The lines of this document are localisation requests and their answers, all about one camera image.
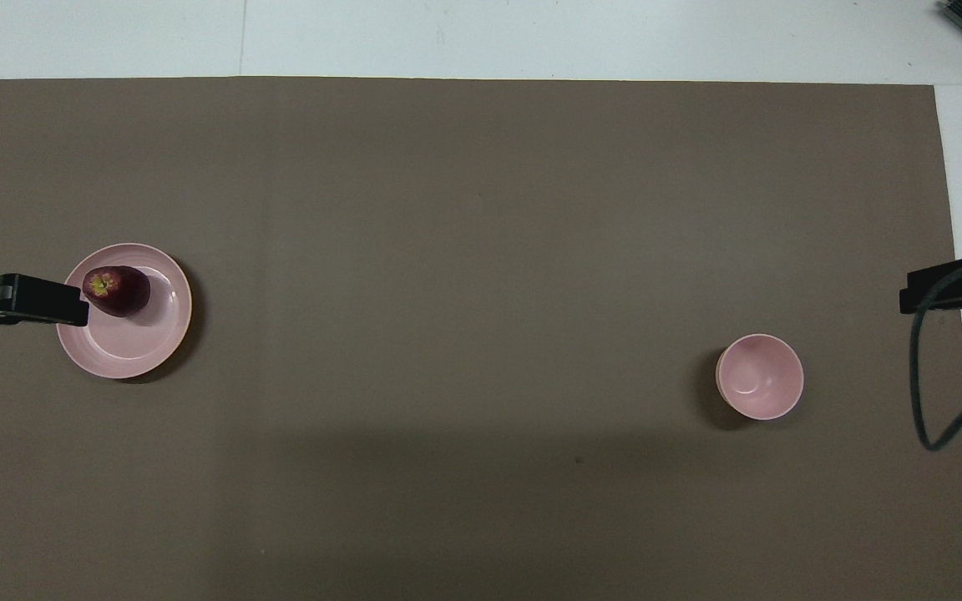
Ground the pink plate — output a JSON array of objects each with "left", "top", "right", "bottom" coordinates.
[{"left": 56, "top": 243, "right": 193, "bottom": 380}]

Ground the dark red apple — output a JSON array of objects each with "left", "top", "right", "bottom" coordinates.
[{"left": 82, "top": 265, "right": 151, "bottom": 318}]

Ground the pink bowl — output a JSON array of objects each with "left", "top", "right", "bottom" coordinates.
[{"left": 716, "top": 334, "right": 805, "bottom": 421}]

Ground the brown table mat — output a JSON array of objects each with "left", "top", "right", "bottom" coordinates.
[{"left": 0, "top": 77, "right": 962, "bottom": 601}]

